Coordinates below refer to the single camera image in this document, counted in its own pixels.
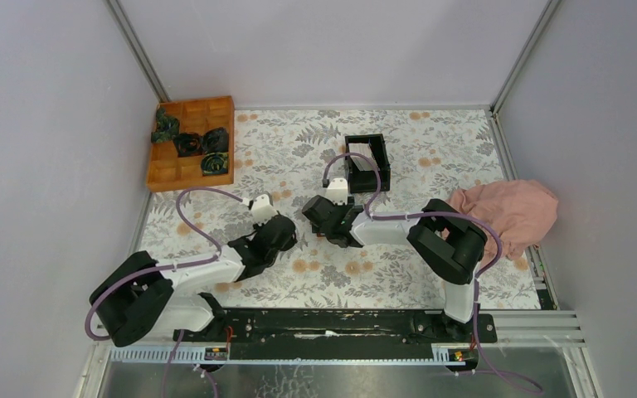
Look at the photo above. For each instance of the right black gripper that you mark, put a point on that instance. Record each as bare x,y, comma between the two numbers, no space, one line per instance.
344,208

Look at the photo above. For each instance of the black rolled sock right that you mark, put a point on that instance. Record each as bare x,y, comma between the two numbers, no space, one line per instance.
216,141

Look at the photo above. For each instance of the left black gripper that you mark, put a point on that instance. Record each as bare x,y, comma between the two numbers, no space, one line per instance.
290,243

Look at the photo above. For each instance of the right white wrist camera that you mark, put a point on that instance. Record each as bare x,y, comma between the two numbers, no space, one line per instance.
336,190

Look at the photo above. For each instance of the stack of credit cards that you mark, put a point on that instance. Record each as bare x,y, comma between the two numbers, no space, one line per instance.
362,156

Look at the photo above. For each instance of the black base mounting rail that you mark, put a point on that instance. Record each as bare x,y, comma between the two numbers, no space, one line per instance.
279,334

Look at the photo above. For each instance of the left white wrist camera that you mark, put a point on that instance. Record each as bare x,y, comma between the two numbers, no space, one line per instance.
262,209

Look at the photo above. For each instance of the green black rolled sock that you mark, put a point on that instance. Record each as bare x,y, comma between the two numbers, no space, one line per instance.
215,164

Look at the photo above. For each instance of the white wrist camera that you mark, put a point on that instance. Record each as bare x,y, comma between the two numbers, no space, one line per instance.
336,190
262,209

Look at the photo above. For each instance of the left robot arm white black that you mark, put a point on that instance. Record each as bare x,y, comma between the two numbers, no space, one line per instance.
142,296

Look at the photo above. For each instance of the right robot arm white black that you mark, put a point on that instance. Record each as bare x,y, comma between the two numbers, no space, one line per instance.
450,243

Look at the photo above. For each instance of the pink crumpled cloth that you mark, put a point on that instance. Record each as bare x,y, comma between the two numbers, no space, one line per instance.
521,212

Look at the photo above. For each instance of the floral patterned table mat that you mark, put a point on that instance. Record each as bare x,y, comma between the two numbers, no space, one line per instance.
284,153

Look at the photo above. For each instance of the orange wooden compartment tray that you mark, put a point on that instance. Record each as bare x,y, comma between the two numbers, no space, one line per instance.
166,171

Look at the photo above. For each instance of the black card box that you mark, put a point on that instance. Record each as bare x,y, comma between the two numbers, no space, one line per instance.
365,182

